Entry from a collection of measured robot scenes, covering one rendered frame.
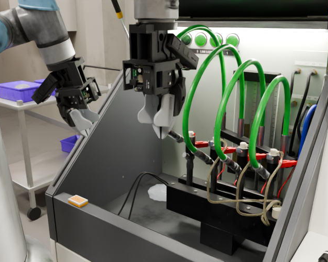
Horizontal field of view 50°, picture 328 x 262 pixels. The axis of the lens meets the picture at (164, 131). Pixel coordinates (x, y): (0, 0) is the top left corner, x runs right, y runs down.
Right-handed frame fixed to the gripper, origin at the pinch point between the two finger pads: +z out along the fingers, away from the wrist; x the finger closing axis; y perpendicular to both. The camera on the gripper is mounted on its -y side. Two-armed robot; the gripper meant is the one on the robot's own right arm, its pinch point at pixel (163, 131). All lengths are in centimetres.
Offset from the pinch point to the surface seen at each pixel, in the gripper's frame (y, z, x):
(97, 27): -197, -13, -225
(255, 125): -15.1, 0.4, 12.4
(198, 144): -30.3, 13.8, -9.9
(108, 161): -26, 26, -43
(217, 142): -13.8, 5.4, 4.6
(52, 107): -245, 99, -377
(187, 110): -13.6, -0.6, -3.4
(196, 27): -29.5, -18.4, -11.3
